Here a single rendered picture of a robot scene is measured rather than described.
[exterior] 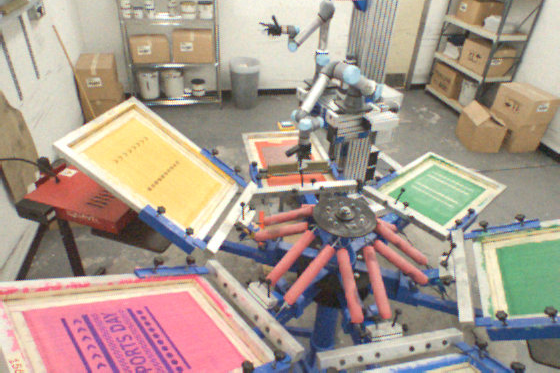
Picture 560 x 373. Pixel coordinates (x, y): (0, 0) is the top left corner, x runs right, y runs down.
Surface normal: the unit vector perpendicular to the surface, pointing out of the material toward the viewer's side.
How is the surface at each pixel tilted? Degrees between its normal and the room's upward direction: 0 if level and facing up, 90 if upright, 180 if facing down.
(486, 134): 90
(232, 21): 90
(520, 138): 89
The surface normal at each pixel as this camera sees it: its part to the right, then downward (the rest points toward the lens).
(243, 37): 0.22, 0.53
